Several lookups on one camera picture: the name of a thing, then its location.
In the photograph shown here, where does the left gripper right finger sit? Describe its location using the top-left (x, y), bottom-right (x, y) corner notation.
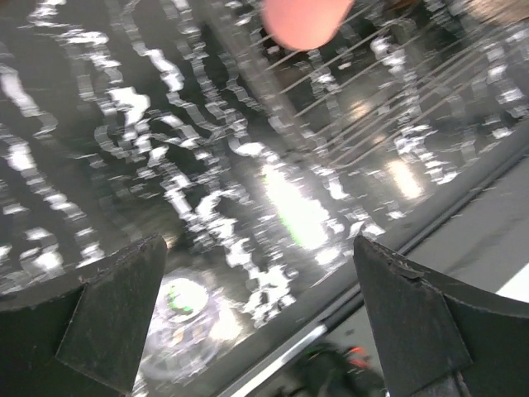
top-left (354, 236), bottom-right (528, 396)

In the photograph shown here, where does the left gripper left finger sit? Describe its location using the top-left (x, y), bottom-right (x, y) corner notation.
top-left (1, 235), bottom-right (167, 396)

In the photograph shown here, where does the clear drinking glass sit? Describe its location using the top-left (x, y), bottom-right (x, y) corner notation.
top-left (140, 270), bottom-right (242, 383)

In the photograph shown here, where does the wire dish rack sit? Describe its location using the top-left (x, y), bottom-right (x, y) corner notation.
top-left (212, 1), bottom-right (528, 169)

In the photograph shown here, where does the small pink cup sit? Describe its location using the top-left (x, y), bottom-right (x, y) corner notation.
top-left (260, 0), bottom-right (354, 51)

